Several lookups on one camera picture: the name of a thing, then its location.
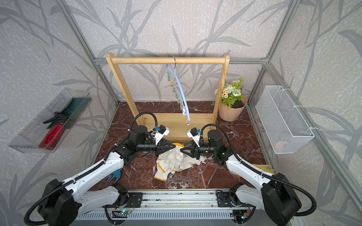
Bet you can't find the blue wavy clip hanger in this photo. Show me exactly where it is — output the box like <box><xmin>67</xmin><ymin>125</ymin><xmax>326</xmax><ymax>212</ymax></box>
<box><xmin>166</xmin><ymin>58</ymin><xmax>191</xmax><ymax>125</ymax></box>

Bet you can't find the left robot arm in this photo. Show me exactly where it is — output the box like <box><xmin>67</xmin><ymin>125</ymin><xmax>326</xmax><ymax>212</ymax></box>
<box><xmin>24</xmin><ymin>113</ymin><xmax>175</xmax><ymax>226</ymax></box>

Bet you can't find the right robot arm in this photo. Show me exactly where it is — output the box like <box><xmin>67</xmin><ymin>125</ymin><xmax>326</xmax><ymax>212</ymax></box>
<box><xmin>181</xmin><ymin>126</ymin><xmax>317</xmax><ymax>226</ymax></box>

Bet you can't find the white glove with yellow cuff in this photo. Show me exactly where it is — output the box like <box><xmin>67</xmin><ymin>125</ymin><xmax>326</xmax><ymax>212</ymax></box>
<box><xmin>154</xmin><ymin>153</ymin><xmax>184</xmax><ymax>181</ymax></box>

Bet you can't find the wooden clothes rack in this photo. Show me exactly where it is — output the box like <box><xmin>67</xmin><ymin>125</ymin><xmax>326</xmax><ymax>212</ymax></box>
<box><xmin>106</xmin><ymin>53</ymin><xmax>230</xmax><ymax>143</ymax></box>

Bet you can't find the blue hand rake tool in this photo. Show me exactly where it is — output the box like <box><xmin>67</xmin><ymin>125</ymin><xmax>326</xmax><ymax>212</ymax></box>
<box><xmin>104</xmin><ymin>168</ymin><xmax>122</xmax><ymax>184</ymax></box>

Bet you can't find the potted white flower plant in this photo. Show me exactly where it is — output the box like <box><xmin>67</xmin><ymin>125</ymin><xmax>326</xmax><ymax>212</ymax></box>
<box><xmin>218</xmin><ymin>77</ymin><xmax>248</xmax><ymax>121</ymax></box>

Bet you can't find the yellow rubber-coated glove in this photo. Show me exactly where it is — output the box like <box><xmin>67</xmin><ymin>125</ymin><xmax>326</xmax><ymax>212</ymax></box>
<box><xmin>254</xmin><ymin>164</ymin><xmax>276</xmax><ymax>175</ymax></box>

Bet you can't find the green cloth in tray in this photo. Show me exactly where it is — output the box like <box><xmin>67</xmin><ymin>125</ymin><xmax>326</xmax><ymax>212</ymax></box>
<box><xmin>43</xmin><ymin>98</ymin><xmax>91</xmax><ymax>130</ymax></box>

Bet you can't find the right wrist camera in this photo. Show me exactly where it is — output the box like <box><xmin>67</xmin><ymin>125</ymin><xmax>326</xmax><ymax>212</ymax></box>
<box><xmin>187</xmin><ymin>128</ymin><xmax>201</xmax><ymax>147</ymax></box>

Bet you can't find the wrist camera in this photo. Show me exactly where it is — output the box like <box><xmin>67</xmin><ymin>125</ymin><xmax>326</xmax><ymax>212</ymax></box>
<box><xmin>153</xmin><ymin>125</ymin><xmax>170</xmax><ymax>145</ymax></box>
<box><xmin>187</xmin><ymin>128</ymin><xmax>201</xmax><ymax>147</ymax></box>

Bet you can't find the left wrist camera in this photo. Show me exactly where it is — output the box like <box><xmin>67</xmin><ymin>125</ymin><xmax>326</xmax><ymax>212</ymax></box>
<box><xmin>153</xmin><ymin>125</ymin><xmax>170</xmax><ymax>145</ymax></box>

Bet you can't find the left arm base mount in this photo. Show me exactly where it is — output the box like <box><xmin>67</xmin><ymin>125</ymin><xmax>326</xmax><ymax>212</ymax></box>
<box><xmin>114</xmin><ymin>192</ymin><xmax>143</xmax><ymax>208</ymax></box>

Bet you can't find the aluminium front rail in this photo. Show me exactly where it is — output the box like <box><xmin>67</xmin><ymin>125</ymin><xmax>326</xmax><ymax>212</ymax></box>
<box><xmin>70</xmin><ymin>188</ymin><xmax>300</xmax><ymax>226</ymax></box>

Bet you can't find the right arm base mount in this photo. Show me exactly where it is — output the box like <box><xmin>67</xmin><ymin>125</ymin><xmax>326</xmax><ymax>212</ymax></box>
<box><xmin>216</xmin><ymin>190</ymin><xmax>242</xmax><ymax>208</ymax></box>

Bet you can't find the white wire mesh basket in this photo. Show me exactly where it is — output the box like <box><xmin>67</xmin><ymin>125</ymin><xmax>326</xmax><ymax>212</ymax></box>
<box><xmin>256</xmin><ymin>86</ymin><xmax>315</xmax><ymax>154</ymax></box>

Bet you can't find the clear plastic wall tray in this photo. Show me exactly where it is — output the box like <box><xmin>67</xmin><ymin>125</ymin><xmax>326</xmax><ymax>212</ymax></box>
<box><xmin>9</xmin><ymin>89</ymin><xmax>92</xmax><ymax>153</ymax></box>

